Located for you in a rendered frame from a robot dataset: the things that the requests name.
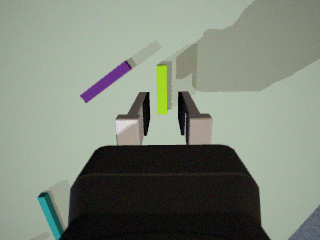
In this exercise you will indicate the purple rod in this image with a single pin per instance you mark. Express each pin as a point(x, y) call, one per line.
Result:
point(106, 81)

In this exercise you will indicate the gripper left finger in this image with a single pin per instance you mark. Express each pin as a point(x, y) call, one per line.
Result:
point(131, 128)

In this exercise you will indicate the lime green rod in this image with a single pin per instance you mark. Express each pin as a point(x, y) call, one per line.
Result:
point(161, 89)

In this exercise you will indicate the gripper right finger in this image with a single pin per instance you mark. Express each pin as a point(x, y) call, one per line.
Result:
point(196, 127)

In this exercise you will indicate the turquoise rod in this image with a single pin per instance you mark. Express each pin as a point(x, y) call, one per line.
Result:
point(50, 214)

